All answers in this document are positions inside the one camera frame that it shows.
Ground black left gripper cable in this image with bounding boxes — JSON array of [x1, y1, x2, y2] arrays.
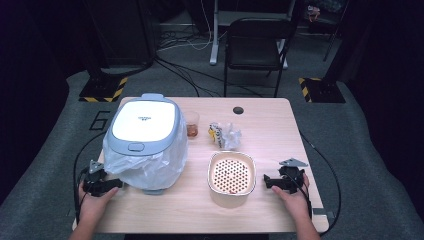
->
[[72, 131, 108, 225]]

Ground white desk frame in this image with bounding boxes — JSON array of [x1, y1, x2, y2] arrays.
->
[[209, 0, 298, 70]]

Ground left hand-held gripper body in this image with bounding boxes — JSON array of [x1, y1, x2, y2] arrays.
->
[[81, 159, 109, 198]]

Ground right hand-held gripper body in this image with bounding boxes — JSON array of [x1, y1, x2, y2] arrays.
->
[[278, 157, 310, 195]]

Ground yellow striped crumpled wrapper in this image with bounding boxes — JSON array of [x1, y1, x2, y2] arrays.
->
[[208, 122, 224, 148]]

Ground person's left hand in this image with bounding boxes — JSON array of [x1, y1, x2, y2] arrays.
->
[[78, 181, 120, 224]]

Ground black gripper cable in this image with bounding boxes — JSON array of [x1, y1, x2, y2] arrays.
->
[[298, 131, 342, 236], [72, 131, 108, 225]]

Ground cream perforated strainer basin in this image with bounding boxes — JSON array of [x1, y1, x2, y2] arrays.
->
[[207, 150, 258, 197]]

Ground black floor cables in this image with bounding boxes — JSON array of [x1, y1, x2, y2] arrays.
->
[[154, 56, 265, 99]]

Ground black striped stand base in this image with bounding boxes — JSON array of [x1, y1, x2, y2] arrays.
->
[[298, 77, 346, 104], [78, 76, 129, 103]]

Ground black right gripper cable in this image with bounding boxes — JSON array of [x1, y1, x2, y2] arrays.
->
[[298, 131, 342, 236]]

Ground clear plastic cup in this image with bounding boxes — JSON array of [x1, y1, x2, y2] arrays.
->
[[182, 110, 201, 138]]

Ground white plastic trash bag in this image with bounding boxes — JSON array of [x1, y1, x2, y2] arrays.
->
[[102, 113, 190, 192]]

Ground white crumpled paper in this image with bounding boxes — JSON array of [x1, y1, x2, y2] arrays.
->
[[218, 122, 243, 151]]

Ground person's right hand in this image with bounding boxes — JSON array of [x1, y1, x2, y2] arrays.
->
[[270, 173, 312, 221]]

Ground white cable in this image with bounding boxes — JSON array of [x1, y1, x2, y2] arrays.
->
[[156, 0, 215, 53]]

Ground black folding chair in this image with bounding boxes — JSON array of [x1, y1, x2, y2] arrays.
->
[[223, 17, 295, 99]]

